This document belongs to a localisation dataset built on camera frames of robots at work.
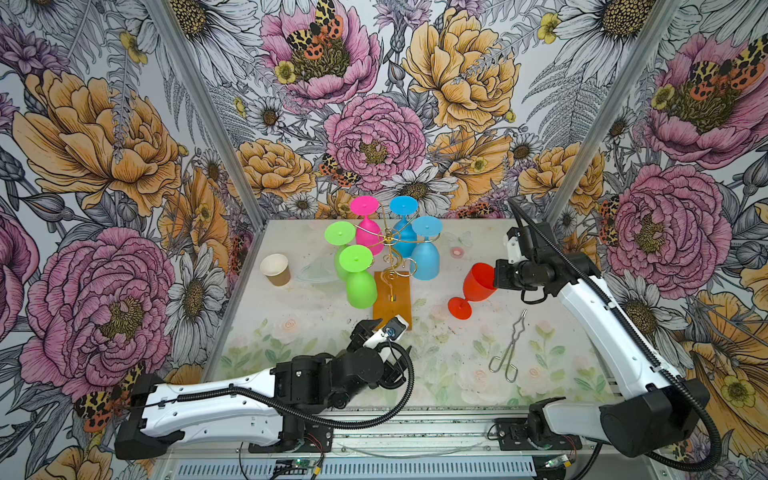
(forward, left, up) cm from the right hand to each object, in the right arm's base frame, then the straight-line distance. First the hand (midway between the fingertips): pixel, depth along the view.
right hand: (497, 285), depth 78 cm
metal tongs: (-14, -6, -22) cm, 27 cm away
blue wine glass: (+14, +23, +4) cm, 28 cm away
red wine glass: (-2, +6, +3) cm, 7 cm away
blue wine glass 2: (+7, +18, +4) cm, 20 cm away
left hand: (-14, +28, 0) cm, 32 cm away
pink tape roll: (+29, +3, -21) cm, 35 cm away
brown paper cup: (+18, +65, -14) cm, 69 cm away
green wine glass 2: (+7, +39, +13) cm, 42 cm away
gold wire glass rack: (+9, +27, -13) cm, 31 cm away
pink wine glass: (+9, +33, +11) cm, 36 cm away
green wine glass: (-2, +34, +4) cm, 35 cm away
